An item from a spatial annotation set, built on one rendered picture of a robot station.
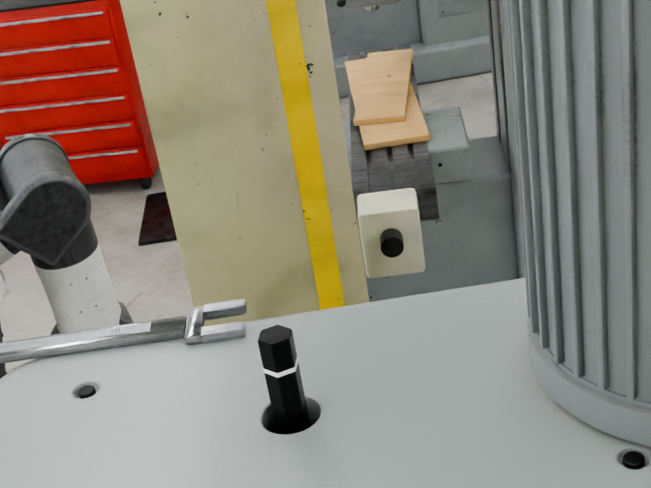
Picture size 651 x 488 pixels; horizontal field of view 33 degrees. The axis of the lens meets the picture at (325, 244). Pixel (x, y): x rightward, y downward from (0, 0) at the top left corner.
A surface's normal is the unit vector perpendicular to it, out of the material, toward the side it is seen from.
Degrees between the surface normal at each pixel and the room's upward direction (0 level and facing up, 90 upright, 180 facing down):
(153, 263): 0
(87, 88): 90
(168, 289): 0
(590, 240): 90
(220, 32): 90
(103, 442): 0
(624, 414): 90
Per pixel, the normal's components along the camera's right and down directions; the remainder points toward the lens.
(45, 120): -0.07, 0.50
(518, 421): -0.14, -0.86
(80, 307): 0.42, 0.44
